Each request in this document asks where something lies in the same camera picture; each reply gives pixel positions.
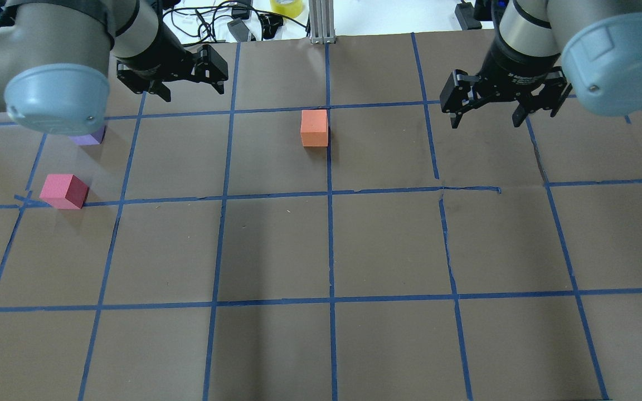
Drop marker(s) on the black power adapter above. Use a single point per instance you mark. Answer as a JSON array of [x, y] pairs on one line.
[[464, 14]]

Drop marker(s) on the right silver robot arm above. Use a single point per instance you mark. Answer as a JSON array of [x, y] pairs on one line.
[[543, 51]]

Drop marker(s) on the purple foam block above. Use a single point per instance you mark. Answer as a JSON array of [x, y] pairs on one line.
[[95, 138]]

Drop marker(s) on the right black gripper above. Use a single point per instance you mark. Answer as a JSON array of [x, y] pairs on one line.
[[513, 74]]

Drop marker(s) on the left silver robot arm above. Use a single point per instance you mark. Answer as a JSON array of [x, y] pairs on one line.
[[55, 57]]

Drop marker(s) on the grey adapter plug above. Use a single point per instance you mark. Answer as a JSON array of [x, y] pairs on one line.
[[239, 31]]

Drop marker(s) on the orange foam block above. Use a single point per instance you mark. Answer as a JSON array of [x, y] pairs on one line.
[[314, 128]]

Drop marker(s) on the yellow tape roll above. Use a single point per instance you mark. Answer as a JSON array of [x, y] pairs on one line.
[[289, 8]]

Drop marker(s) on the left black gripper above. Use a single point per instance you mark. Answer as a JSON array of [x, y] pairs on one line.
[[160, 57]]

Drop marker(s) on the aluminium frame post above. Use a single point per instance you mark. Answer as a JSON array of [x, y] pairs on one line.
[[321, 22]]

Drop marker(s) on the pink foam block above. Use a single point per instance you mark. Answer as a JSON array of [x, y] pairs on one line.
[[64, 191]]

